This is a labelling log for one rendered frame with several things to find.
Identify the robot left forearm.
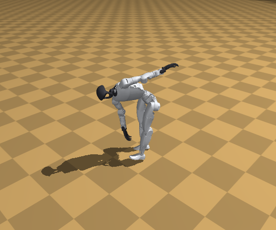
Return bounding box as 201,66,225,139
141,69,164,80

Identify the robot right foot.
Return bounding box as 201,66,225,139
133,145,150,150

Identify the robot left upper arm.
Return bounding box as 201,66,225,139
119,76,148,89

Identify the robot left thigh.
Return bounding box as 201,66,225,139
143,99,160,134

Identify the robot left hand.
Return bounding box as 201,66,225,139
160,63,178,74

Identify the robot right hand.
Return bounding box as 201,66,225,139
121,126,131,141

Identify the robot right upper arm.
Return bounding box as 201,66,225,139
112,98,126,115

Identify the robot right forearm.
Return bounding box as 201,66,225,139
119,115,126,129

